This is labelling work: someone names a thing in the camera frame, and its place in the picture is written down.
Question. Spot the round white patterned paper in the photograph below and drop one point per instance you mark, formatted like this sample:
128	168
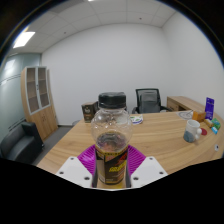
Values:
184	114

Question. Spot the wooden glass-door cabinet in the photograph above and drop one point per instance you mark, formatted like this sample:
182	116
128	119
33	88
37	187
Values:
45	123

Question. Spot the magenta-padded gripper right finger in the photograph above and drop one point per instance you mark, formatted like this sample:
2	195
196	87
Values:
146	170

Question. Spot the small light blue box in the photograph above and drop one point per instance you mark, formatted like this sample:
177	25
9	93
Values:
214	130

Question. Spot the black leather sofa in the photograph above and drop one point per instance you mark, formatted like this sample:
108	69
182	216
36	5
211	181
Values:
20	143

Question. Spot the white mug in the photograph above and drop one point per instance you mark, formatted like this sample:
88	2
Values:
191	128

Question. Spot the grey mesh-back office chair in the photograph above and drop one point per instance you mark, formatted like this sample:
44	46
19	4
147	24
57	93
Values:
148	100

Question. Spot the flat round red coaster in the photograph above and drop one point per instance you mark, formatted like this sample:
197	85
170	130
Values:
204	131

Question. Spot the wooden side desk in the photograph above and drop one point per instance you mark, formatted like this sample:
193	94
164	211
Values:
180	102

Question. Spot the small yellow white-labelled box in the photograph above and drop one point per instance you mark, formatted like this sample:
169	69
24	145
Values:
208	122

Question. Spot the purple standing pouch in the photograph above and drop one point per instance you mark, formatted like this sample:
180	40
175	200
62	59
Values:
209	108

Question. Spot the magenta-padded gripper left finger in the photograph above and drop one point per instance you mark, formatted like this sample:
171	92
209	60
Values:
75	170

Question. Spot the clear bottle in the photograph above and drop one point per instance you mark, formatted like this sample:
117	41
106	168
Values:
111	126

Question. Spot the white green purple leaflet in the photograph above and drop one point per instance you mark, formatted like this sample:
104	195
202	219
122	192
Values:
136	119

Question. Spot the small dark brown box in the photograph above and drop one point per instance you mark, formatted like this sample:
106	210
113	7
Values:
88	112

